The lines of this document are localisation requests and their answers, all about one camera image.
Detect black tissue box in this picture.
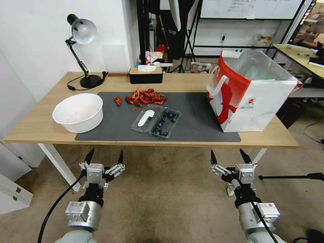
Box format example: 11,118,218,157
129,65,163,84

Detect black bag on floor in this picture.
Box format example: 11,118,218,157
275,98,307,130

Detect white plastic bowl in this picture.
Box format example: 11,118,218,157
52,93,104,134

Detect dark grey table mat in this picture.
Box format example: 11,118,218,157
75,91,242,143

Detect black lamp power cable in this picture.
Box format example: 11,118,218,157
66,71,109,91

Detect white low cabinet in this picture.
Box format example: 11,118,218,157
0,172,34,216

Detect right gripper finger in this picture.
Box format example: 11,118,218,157
239,148,258,169
210,150,232,178

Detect white photo reflector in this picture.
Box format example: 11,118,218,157
159,0,182,32

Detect black silver desk lamp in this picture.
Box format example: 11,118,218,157
65,14,103,88

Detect black tripod stand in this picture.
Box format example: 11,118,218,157
169,0,203,74

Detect yellow top side table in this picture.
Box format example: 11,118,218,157
273,44,324,79

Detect computer monitor screen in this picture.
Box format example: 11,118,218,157
288,0,324,49

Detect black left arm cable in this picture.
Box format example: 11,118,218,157
37,170,85,243

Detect wooden table white legs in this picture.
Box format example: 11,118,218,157
3,72,300,196

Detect black horizontal stand bar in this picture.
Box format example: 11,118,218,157
258,172,324,182

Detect red crayfish shell pile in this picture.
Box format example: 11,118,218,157
125,88,167,107

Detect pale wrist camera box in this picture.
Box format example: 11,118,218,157
236,163,254,187
86,163,105,188

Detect red white takeout bag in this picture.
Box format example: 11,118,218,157
206,50,303,133

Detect whiteboard with black frame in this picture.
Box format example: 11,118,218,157
199,0,307,20

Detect clear plastic takeout container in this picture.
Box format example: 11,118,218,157
130,105,182,139

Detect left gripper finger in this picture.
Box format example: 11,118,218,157
105,150,126,178
78,148,95,172

